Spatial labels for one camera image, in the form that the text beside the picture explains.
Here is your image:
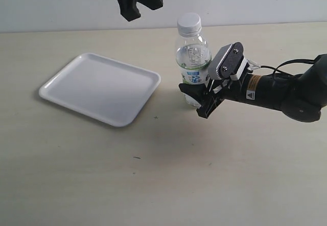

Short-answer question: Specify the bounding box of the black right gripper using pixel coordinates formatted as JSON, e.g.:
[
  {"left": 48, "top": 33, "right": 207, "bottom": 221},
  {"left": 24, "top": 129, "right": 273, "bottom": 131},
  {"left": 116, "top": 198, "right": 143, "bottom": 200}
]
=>
[{"left": 178, "top": 68, "right": 249, "bottom": 119}]

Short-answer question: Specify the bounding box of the clear plastic drink bottle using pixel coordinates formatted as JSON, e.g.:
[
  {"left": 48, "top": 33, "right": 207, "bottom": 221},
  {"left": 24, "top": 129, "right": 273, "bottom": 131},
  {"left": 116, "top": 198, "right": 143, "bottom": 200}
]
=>
[{"left": 174, "top": 24, "right": 213, "bottom": 108}]

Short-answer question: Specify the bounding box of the white bottle cap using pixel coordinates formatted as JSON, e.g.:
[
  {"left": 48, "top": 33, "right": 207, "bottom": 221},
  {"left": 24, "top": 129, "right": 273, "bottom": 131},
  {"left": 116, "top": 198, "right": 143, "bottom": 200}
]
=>
[{"left": 177, "top": 12, "right": 202, "bottom": 34}]

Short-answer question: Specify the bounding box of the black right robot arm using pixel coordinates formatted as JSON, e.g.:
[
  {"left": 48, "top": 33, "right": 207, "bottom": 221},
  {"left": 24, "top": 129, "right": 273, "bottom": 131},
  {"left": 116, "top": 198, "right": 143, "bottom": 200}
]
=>
[{"left": 179, "top": 54, "right": 326, "bottom": 122}]

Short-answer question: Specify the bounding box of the white plastic tray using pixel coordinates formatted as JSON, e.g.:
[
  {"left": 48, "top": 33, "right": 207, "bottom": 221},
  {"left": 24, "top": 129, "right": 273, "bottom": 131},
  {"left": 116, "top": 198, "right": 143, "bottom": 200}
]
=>
[{"left": 38, "top": 53, "right": 161, "bottom": 128}]

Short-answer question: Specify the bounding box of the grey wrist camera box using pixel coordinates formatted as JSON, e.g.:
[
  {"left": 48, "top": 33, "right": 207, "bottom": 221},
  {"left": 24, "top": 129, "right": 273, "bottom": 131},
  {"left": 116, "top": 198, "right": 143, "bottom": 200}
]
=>
[{"left": 207, "top": 42, "right": 248, "bottom": 81}]

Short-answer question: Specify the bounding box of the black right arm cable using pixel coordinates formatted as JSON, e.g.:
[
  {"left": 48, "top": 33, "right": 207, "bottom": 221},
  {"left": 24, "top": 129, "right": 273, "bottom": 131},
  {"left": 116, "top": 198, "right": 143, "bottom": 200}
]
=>
[{"left": 249, "top": 59, "right": 317, "bottom": 78}]

